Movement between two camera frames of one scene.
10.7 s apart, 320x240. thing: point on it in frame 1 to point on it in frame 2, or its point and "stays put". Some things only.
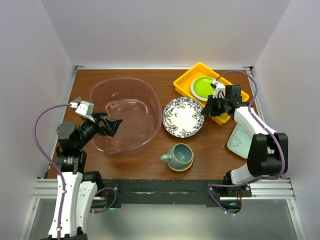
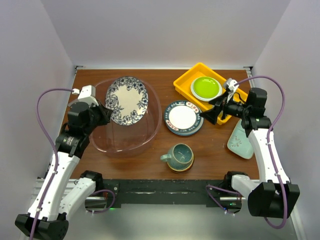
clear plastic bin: (138, 103) stays put
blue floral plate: (182, 117) to (128, 98)
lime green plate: (203, 88) stays put
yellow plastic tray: (184, 82) stays put
